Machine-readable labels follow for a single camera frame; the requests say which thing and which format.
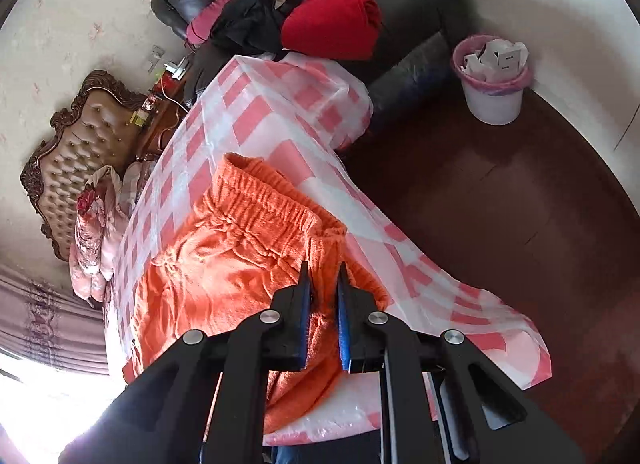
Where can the red white checkered cover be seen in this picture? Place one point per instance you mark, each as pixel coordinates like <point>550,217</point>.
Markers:
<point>296,114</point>

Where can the white bin pink liner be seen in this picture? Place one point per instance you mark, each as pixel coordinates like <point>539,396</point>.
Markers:
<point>494,73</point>

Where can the tufted beige carved headboard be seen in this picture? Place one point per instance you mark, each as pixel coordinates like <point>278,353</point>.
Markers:
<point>93,131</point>

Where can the pink patterned curtain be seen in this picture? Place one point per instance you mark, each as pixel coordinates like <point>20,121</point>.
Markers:
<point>53,329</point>

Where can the floral pink folded quilt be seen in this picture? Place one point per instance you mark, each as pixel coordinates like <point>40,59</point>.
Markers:
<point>98,230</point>

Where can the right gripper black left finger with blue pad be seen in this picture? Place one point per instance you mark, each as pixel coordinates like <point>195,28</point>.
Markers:
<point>204,399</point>

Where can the red garment on chair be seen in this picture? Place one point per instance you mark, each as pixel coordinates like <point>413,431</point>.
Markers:
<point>333,29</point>

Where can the black garment on chair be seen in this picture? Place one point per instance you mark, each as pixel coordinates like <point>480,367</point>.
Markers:
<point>248,27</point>

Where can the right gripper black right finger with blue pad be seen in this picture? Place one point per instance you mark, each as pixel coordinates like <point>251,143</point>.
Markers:
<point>442,399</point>

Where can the magenta garment on chair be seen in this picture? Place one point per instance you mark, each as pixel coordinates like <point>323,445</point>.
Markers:
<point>197,32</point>

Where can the dark wooden nightstand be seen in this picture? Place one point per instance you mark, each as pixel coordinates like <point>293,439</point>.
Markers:
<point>157,119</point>

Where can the orange pants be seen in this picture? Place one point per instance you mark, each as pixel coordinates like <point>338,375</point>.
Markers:
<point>246,237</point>

